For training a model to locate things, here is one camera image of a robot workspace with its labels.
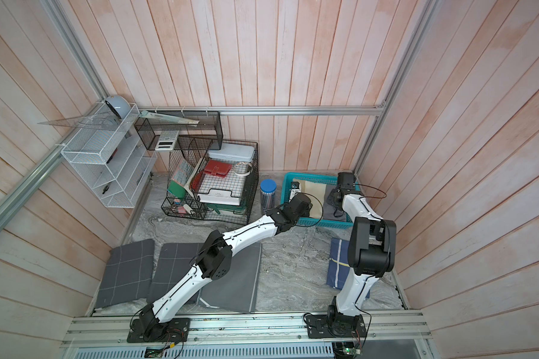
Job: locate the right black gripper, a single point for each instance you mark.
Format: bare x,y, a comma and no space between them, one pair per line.
331,196

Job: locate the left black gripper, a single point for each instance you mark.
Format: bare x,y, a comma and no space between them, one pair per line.
307,212

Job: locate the beige and grey pillowcase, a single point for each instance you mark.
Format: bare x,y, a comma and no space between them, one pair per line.
322,207

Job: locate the plain grey pillowcase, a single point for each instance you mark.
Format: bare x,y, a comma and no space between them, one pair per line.
236,291

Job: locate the dark grey checked pillowcase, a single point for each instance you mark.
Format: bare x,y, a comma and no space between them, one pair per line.
172,265

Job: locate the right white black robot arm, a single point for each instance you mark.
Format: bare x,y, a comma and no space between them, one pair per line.
371,253

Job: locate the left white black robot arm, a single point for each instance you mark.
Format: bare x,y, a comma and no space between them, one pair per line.
213,262

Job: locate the teal plastic basket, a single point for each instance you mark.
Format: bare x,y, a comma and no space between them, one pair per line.
318,178

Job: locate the navy blue folded pillowcase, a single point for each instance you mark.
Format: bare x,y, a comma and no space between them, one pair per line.
338,270

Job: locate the blue lidded pen jar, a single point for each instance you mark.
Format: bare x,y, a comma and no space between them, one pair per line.
268,188

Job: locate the white plastic box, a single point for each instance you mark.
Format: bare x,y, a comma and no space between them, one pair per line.
233,153

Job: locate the red wallet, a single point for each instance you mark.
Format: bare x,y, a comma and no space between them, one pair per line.
217,168

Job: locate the green book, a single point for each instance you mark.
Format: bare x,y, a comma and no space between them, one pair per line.
176,190

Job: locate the white calculator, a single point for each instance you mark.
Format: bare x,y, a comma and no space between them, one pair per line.
167,140

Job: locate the clear set square ruler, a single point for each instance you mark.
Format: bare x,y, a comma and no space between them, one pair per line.
168,119

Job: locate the small round grey clock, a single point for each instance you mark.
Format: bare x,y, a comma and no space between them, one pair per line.
118,106

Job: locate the clear triangle ruler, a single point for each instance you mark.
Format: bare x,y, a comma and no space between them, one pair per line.
102,121

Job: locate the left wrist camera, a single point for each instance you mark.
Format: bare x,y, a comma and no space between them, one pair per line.
295,188

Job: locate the black wire desk organizer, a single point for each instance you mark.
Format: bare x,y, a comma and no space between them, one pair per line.
228,199

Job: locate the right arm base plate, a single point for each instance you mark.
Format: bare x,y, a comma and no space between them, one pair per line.
340,326

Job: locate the aluminium front rail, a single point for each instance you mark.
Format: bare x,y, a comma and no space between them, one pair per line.
209,329

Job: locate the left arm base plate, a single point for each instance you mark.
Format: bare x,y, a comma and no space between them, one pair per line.
175,330

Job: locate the white wire wall shelf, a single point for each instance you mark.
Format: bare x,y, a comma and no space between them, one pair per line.
114,164

